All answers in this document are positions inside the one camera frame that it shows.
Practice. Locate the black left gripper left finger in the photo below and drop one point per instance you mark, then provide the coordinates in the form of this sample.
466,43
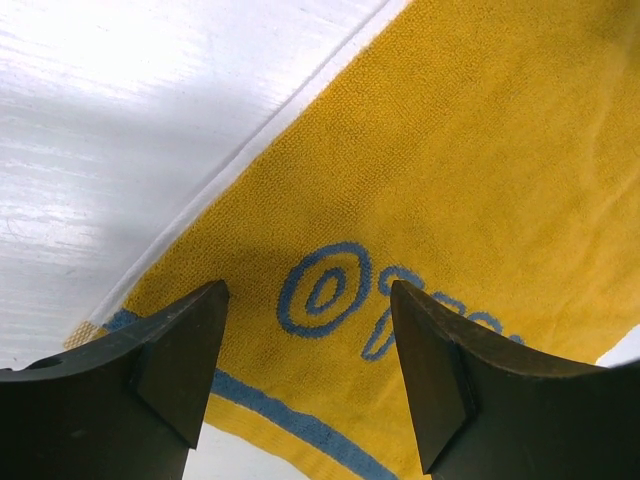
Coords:
129,405

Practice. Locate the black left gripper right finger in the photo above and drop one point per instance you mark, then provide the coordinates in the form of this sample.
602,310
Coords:
485,407

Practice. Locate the yellow tiger towel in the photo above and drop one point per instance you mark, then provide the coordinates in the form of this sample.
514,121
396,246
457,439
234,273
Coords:
487,152

